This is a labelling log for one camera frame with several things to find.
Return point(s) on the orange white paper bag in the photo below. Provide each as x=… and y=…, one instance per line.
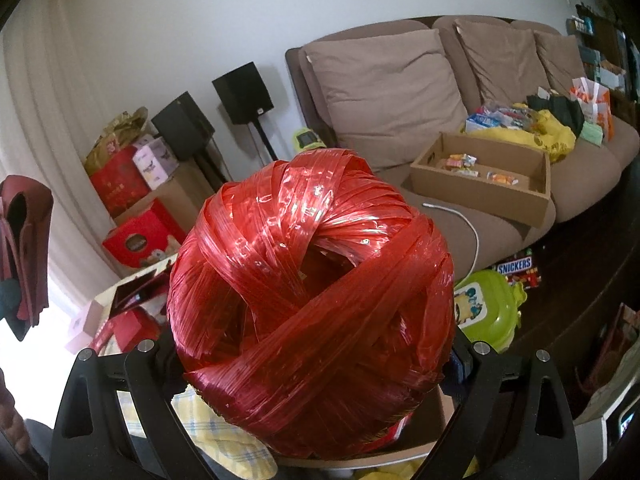
x=595, y=102

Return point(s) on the small pink white box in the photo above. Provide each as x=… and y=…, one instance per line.
x=155, y=162

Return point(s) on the gold crinkled gift bag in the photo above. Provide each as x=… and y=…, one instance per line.
x=120, y=132

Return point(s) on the white sheer curtain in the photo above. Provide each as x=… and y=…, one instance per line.
x=50, y=118

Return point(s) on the red Collection gift box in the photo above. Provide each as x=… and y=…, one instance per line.
x=145, y=239

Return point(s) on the black speaker on stand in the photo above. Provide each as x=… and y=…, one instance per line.
x=188, y=133
x=245, y=97

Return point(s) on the brown sofa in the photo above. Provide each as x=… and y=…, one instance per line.
x=476, y=239

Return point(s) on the beige cushion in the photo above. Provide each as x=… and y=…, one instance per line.
x=387, y=96
x=504, y=61
x=561, y=59

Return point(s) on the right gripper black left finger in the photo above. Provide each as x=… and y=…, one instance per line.
x=115, y=419

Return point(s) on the red plastic twine ball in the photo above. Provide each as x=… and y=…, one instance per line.
x=311, y=305

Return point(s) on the green portable radio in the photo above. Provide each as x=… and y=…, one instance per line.
x=306, y=139

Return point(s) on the large brown cardboard box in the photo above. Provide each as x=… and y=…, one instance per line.
x=183, y=195

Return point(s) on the dark red pouch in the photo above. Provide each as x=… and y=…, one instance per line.
x=26, y=211

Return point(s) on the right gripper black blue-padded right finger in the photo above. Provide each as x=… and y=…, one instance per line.
x=511, y=418

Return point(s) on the cardboard tray box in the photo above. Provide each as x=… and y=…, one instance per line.
x=415, y=440

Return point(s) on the Snickers pack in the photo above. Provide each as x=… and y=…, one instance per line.
x=521, y=270

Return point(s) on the green plastic kids case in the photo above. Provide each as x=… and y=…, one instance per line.
x=487, y=308

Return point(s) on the yellow plastic bag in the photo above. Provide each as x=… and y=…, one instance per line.
x=546, y=134

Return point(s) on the left black speaker on stand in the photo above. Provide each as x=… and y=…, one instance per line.
x=188, y=133

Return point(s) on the dark red paper bags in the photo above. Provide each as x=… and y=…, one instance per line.
x=137, y=312

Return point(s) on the right black speaker on stand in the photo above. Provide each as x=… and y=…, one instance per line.
x=245, y=97

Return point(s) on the cardboard tray on sofa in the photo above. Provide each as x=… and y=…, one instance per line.
x=505, y=179

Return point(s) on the yellow plaid tablecloth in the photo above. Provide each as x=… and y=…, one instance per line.
x=230, y=452

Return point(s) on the dark red gift box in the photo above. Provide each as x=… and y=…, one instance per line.
x=119, y=183

